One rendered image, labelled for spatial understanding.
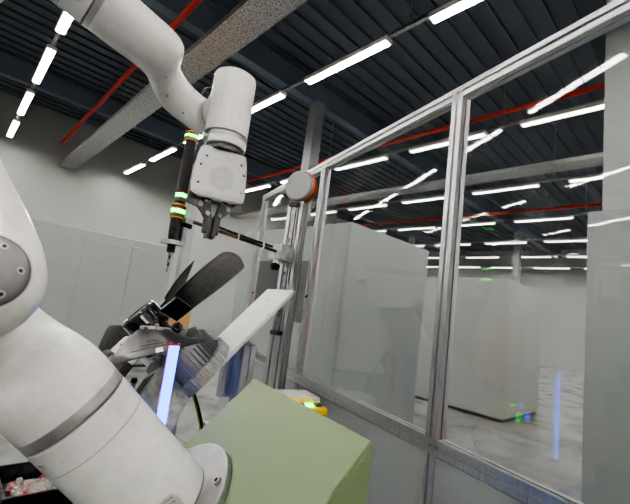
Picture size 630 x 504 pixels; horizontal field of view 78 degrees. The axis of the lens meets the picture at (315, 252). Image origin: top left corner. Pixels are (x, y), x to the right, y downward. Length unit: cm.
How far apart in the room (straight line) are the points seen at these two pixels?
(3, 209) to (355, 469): 45
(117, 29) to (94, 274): 617
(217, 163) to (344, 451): 53
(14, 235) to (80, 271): 631
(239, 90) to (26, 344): 54
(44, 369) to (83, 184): 1332
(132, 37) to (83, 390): 53
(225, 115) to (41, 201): 1281
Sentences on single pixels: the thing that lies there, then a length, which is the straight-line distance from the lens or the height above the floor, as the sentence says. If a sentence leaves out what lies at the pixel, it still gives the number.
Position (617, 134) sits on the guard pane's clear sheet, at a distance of 105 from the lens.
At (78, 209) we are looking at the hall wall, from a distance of 1366.
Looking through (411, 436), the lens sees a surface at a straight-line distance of 129.
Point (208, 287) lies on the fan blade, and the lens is 133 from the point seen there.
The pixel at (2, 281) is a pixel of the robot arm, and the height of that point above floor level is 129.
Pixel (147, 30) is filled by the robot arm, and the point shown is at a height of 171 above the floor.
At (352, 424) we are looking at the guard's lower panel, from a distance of 152.
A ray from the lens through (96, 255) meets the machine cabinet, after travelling 682.
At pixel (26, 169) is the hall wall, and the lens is 1361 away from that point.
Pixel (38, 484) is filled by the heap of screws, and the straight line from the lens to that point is 117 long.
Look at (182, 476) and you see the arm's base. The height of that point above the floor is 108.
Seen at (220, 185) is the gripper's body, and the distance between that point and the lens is 76.
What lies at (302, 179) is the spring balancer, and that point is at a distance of 188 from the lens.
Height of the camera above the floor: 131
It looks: 8 degrees up
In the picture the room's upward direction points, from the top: 7 degrees clockwise
